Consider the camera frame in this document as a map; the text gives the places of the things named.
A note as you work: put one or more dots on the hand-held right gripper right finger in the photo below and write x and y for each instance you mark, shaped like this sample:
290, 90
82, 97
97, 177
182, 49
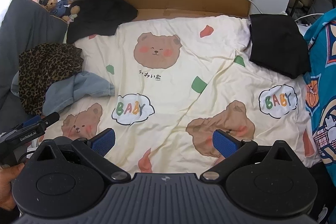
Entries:
225, 145

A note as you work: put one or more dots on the teal printed cloth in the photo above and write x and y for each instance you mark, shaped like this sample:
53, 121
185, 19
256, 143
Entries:
323, 82

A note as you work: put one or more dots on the folded black garment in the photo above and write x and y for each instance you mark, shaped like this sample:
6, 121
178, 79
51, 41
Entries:
278, 45

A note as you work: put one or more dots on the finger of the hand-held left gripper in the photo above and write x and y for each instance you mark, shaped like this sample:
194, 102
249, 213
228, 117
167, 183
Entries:
50, 118
30, 123

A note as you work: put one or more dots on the cream bear print blanket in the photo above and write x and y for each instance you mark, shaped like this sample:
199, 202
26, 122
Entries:
183, 87

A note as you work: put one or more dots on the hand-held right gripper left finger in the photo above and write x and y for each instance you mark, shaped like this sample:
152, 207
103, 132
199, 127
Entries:
103, 144

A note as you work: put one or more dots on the leopard print garment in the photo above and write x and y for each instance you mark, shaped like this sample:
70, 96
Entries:
44, 69

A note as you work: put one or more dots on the teddy bear in blue uniform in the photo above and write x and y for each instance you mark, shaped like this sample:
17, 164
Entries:
59, 7

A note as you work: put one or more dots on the person's left hand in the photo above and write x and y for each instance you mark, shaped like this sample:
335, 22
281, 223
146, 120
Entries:
8, 182

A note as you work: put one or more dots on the light blue denim garment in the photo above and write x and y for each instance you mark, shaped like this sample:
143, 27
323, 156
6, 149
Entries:
73, 90

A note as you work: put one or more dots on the dark grey pillow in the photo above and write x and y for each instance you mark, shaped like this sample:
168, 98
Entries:
23, 29

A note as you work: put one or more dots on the crumpled black garment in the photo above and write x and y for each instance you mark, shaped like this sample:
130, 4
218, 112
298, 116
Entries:
99, 16

